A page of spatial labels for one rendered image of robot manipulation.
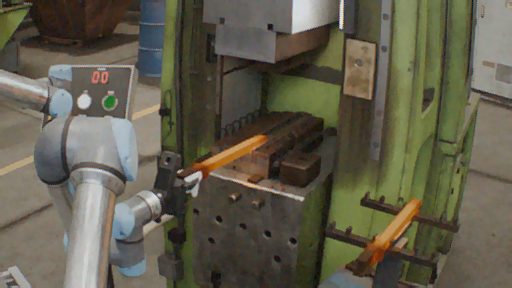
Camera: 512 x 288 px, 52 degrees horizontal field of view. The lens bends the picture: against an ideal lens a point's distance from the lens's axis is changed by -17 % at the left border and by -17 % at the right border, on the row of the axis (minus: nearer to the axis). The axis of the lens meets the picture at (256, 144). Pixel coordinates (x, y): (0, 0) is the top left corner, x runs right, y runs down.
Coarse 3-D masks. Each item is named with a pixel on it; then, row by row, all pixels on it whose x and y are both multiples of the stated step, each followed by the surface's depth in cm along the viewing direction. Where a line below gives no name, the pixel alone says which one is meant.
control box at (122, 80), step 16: (80, 80) 195; (96, 80) 194; (112, 80) 194; (128, 80) 194; (80, 96) 194; (96, 96) 194; (128, 96) 193; (80, 112) 193; (96, 112) 193; (112, 112) 193; (128, 112) 194
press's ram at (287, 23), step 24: (216, 0) 176; (240, 0) 172; (264, 0) 168; (288, 0) 164; (312, 0) 175; (336, 0) 193; (240, 24) 174; (264, 24) 170; (288, 24) 167; (312, 24) 179
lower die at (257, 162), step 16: (272, 112) 225; (288, 112) 222; (256, 128) 205; (288, 128) 204; (304, 128) 207; (320, 128) 216; (224, 144) 191; (288, 144) 194; (240, 160) 188; (256, 160) 185; (272, 160) 186
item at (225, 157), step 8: (256, 136) 192; (264, 136) 193; (240, 144) 184; (248, 144) 184; (256, 144) 188; (224, 152) 176; (232, 152) 176; (240, 152) 180; (208, 160) 169; (216, 160) 169; (224, 160) 172; (232, 160) 176; (192, 168) 161; (200, 168) 162; (208, 168) 164; (216, 168) 169; (176, 176) 156; (184, 176) 155
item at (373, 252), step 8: (416, 200) 157; (408, 208) 152; (416, 208) 154; (400, 216) 148; (408, 216) 148; (392, 224) 144; (400, 224) 144; (384, 232) 140; (392, 232) 140; (376, 240) 136; (384, 240) 136; (368, 248) 131; (376, 248) 131; (384, 248) 136; (360, 256) 127; (368, 256) 127; (376, 256) 132; (360, 264) 126; (368, 264) 130; (360, 272) 127
